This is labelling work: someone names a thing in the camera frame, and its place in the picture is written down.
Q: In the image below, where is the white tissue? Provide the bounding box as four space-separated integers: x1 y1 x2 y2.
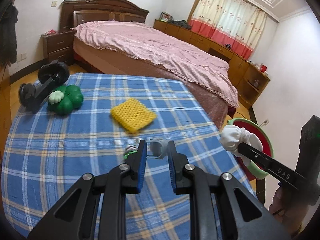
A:
220 125 263 166

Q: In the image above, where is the light blue plastic piece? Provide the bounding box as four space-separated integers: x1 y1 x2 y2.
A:
148 138 168 159

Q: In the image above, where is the person's right hand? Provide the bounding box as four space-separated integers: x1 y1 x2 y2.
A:
268 186 309 237

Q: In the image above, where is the red bin green rim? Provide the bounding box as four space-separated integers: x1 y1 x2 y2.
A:
227 118 274 181

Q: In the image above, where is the brown bed base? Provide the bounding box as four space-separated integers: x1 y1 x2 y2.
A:
73 38 236 128

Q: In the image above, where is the long wooden cabinet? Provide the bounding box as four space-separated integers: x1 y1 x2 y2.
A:
153 20 270 109

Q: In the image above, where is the small green panda toy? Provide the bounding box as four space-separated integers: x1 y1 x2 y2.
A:
123 145 138 160

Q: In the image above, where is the blue plaid table cloth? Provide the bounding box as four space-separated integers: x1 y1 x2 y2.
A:
2 73 251 236

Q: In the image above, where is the flat yellow foam net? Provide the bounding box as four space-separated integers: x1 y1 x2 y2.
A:
111 98 157 133

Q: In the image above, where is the green clover toy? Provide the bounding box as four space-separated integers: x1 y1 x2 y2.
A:
47 85 84 115

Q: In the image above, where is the red white floral curtain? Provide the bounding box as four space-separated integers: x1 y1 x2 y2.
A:
189 0 267 59

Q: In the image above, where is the dark wooden nightstand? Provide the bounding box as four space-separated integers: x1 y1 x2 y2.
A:
41 30 75 66

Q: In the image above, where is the pink bed quilt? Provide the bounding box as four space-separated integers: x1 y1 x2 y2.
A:
74 21 239 108

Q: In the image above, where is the black jacket hanging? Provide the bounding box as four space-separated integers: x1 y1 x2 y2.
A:
1 3 18 67

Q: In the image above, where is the dark wooden headboard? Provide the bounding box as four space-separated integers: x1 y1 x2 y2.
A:
59 0 149 32

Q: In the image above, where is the black suction mount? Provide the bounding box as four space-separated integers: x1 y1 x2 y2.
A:
18 60 69 114

